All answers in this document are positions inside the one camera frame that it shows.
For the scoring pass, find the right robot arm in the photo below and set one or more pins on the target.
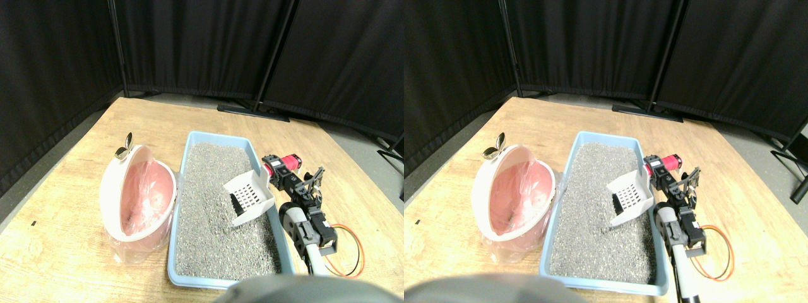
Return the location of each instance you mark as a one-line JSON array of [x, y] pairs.
[[666, 221], [291, 218]]

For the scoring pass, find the white bin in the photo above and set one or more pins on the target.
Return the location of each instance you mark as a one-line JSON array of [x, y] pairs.
[[113, 189], [486, 189]]

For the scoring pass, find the black lump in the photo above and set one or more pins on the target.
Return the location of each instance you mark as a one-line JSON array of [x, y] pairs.
[[236, 204], [617, 204]]

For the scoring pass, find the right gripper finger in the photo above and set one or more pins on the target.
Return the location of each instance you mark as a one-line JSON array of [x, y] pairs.
[[654, 169], [273, 169]]

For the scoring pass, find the black curtain stand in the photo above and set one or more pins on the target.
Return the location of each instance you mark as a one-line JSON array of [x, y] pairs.
[[798, 183], [394, 151], [510, 50], [118, 50], [252, 112], [644, 112]]

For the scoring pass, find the black bracket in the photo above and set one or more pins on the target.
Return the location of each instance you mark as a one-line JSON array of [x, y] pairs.
[[689, 183], [312, 183]]

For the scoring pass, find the blue litter tray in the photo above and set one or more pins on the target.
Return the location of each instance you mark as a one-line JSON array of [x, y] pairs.
[[587, 246], [208, 240]]

